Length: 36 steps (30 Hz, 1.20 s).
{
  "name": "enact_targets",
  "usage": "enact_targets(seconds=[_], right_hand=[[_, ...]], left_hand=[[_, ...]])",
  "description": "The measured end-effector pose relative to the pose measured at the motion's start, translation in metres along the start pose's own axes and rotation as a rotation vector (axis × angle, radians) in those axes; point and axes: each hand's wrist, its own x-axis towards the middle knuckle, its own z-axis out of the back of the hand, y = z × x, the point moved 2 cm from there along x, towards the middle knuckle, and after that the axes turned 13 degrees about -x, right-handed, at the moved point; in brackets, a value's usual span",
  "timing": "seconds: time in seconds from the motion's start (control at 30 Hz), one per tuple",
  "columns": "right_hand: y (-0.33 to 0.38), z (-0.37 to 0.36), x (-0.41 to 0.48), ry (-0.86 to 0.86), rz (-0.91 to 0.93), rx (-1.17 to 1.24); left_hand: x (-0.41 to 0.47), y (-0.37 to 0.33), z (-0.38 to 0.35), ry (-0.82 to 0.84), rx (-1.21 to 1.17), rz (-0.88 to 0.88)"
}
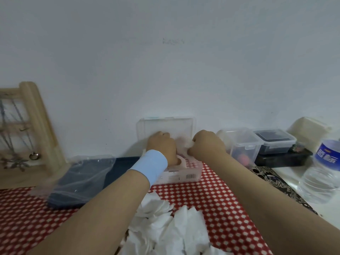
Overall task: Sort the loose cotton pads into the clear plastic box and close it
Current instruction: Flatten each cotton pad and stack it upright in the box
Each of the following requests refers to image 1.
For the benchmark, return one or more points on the pink makeup sponge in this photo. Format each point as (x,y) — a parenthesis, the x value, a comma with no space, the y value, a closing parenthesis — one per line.
(243,159)

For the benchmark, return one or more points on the person's right forearm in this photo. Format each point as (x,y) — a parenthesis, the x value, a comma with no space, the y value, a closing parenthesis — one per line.
(279,204)

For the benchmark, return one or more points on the light blue wristband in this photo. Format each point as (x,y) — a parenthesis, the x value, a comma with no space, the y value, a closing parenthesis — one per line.
(150,165)

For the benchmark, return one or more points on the clear plastic bag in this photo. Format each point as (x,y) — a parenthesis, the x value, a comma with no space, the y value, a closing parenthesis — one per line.
(79,177)

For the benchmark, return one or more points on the phone with patterned case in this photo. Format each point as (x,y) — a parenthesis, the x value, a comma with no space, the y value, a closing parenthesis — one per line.
(279,183)

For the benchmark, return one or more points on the clear lidded plastic container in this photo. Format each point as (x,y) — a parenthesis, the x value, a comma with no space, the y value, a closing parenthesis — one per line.
(244,140)

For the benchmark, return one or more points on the wooden jewelry stand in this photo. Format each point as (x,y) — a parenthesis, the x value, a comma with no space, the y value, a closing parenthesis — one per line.
(39,124)

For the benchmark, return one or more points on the beige plastic tub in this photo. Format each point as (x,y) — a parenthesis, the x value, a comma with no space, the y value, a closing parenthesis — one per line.
(308,130)

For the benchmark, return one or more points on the dark blue pouch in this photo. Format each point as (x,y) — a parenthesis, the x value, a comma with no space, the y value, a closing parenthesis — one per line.
(119,167)

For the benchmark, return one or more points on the black tray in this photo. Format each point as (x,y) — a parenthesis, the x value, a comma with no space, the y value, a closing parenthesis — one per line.
(281,159)

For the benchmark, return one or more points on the person's right hand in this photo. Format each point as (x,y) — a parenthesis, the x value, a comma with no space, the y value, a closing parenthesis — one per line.
(209,146)

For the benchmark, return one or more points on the clear cotton pad box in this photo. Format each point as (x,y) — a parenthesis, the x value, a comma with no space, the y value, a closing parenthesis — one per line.
(164,124)

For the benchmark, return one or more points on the white cloth square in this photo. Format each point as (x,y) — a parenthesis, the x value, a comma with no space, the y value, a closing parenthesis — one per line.
(189,144)

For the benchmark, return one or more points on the clear container with black contents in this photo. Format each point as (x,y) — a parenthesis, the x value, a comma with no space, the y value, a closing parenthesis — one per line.
(276,142)

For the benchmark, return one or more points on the clear plastic water bottle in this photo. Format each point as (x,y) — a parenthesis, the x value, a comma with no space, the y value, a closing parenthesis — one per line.
(318,180)

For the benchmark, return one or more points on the person's left forearm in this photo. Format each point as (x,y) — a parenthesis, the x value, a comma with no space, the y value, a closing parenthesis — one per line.
(93,215)

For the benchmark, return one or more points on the pile of white cotton pads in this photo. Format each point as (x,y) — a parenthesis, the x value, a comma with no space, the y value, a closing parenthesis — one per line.
(172,231)

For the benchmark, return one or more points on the person's left hand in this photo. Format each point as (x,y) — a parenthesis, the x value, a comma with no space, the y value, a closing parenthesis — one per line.
(163,146)

